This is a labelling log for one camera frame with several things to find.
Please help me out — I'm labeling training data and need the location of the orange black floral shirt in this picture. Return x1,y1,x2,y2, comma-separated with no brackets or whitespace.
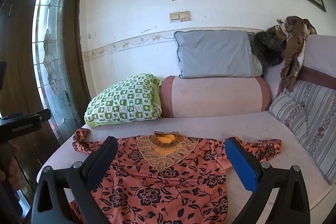
68,127,282,224

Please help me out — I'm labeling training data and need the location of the person's left hand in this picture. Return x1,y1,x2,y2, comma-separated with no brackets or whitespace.
0,144,21,191

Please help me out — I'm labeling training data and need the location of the stained glass wooden door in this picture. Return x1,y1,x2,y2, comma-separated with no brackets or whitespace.
0,0,91,224

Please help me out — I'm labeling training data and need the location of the pink quilted mattress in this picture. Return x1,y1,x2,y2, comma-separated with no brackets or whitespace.
36,35,336,224

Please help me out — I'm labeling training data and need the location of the striped floral pillow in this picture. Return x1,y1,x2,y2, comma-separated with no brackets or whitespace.
269,92,308,145

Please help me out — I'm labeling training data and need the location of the striped floral back cushion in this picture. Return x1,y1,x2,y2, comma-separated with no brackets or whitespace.
287,81,335,181

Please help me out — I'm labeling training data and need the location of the green white checkered pillow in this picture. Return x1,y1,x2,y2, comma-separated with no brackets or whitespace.
84,73,162,127

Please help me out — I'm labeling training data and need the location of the pink bolster cushion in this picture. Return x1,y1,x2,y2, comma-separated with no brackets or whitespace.
159,76,272,118

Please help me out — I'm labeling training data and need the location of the dark furry cushion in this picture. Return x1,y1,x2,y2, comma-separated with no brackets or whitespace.
248,25,287,67

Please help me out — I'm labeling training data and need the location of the grey blue pillow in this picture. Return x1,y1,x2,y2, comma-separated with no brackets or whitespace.
174,30,263,79

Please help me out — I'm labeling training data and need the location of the brown patterned cloth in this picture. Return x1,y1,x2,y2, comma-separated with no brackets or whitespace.
277,16,317,92

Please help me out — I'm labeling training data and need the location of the beige wall switch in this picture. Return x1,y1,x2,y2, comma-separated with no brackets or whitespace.
169,11,191,22

